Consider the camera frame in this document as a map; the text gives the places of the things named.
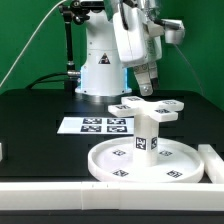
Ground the white cable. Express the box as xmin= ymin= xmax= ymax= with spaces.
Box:
xmin=0 ymin=0 xmax=68 ymax=88

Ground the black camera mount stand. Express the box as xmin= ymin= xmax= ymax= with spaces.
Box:
xmin=59 ymin=0 xmax=108 ymax=96

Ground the white front fence rail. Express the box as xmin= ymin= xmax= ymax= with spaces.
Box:
xmin=0 ymin=182 xmax=224 ymax=211

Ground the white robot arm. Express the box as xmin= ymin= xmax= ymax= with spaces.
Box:
xmin=74 ymin=0 xmax=163 ymax=102

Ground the white cross-shaped table base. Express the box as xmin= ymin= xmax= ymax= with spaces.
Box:
xmin=108 ymin=96 xmax=184 ymax=122

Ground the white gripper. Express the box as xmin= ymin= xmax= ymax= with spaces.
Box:
xmin=113 ymin=6 xmax=163 ymax=96

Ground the white right fence rail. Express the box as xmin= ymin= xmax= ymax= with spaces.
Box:
xmin=198 ymin=144 xmax=224 ymax=184

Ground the white marker tag sheet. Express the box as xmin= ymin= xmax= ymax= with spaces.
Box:
xmin=57 ymin=117 xmax=134 ymax=135

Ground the white round table top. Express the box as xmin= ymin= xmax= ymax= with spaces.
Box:
xmin=88 ymin=137 xmax=204 ymax=183

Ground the white fence rail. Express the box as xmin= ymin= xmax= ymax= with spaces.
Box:
xmin=198 ymin=144 xmax=224 ymax=184
xmin=0 ymin=182 xmax=224 ymax=211

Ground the black cable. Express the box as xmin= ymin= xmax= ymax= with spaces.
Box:
xmin=25 ymin=71 xmax=73 ymax=90

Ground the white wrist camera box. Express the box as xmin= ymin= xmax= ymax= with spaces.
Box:
xmin=154 ymin=19 xmax=185 ymax=45

